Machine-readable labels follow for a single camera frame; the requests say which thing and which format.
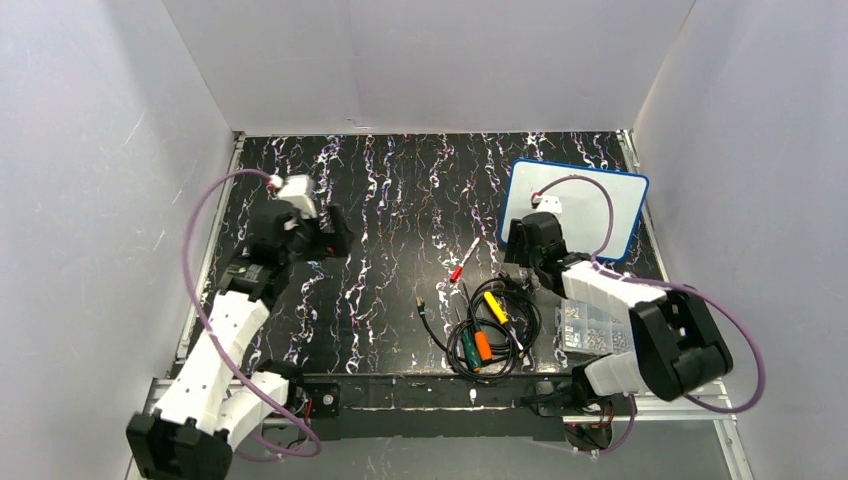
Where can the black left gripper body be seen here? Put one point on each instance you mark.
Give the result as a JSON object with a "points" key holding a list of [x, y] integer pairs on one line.
{"points": [[318, 234]]}

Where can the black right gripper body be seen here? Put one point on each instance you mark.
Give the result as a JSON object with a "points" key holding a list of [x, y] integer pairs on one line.
{"points": [[521, 240]]}

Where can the red capped whiteboard marker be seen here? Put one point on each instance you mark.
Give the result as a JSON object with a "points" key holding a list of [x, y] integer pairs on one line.
{"points": [[458, 270]]}

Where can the blue framed whiteboard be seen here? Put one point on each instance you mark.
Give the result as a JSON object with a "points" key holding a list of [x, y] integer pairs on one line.
{"points": [[584, 212]]}

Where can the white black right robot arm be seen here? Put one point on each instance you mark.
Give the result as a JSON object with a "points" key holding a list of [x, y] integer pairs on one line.
{"points": [[676, 345]]}

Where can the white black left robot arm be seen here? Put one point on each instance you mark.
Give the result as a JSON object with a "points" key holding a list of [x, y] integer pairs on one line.
{"points": [[196, 426]]}

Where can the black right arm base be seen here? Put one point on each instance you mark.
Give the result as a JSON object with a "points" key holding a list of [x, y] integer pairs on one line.
{"points": [[593, 425]]}

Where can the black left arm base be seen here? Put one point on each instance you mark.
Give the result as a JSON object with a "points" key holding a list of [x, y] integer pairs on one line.
{"points": [[317, 403]]}

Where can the clear plastic screw box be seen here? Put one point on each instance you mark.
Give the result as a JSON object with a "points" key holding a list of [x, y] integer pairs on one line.
{"points": [[588, 330]]}

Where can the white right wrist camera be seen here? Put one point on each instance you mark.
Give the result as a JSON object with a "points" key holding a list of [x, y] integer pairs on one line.
{"points": [[546, 204]]}

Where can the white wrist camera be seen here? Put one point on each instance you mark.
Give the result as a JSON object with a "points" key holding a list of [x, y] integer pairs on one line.
{"points": [[298, 190], [546, 204]]}

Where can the yellow handled screwdriver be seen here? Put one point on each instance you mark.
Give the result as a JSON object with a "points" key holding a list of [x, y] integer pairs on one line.
{"points": [[500, 315]]}

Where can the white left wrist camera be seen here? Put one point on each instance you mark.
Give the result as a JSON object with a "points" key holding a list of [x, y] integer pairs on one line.
{"points": [[298, 190]]}

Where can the orange handled screwdriver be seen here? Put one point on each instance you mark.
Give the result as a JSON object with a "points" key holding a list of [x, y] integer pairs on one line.
{"points": [[480, 339]]}

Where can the green handled screwdriver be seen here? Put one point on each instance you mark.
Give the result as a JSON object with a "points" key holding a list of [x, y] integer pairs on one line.
{"points": [[473, 358]]}

